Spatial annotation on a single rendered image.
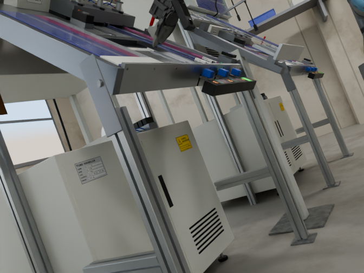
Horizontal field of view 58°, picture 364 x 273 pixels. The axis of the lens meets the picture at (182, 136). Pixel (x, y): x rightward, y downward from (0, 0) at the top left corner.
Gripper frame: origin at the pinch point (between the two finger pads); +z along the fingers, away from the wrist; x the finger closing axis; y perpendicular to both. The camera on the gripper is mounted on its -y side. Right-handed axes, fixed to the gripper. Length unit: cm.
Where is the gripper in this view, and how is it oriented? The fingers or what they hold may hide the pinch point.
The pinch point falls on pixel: (157, 45)
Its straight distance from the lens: 127.6
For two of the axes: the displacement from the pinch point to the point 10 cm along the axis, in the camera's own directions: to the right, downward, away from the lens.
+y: -7.1, -6.3, 3.2
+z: -4.6, 7.6, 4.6
